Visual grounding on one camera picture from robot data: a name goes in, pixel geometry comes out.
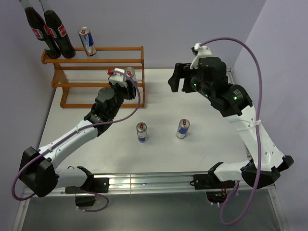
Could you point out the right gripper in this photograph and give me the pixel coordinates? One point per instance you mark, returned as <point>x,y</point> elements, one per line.
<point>181,70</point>

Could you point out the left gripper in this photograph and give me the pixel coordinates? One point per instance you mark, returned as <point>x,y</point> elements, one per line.
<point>130,90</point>

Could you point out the energy drink can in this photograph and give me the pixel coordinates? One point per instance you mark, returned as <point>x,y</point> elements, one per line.
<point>141,129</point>
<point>130,72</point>
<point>87,41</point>
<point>183,128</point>

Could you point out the cola bottle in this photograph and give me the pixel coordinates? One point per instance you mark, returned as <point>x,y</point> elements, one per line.
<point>58,30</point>
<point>40,30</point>

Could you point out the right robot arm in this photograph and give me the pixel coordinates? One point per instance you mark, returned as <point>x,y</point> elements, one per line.
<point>210,80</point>

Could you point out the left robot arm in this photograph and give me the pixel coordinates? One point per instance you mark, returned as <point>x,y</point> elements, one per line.
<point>39,168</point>

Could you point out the wooden two-tier shelf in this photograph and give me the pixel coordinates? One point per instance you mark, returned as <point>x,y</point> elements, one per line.
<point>92,73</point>

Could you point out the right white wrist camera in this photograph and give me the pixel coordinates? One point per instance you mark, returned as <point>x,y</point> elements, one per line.
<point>200,51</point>

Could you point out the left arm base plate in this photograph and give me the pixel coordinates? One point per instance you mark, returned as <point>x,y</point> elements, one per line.
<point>94,185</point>

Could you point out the aluminium rail frame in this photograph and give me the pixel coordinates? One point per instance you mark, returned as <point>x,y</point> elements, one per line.
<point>149,182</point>

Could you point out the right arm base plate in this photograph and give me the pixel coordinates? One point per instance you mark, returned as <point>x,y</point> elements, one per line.
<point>210,181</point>

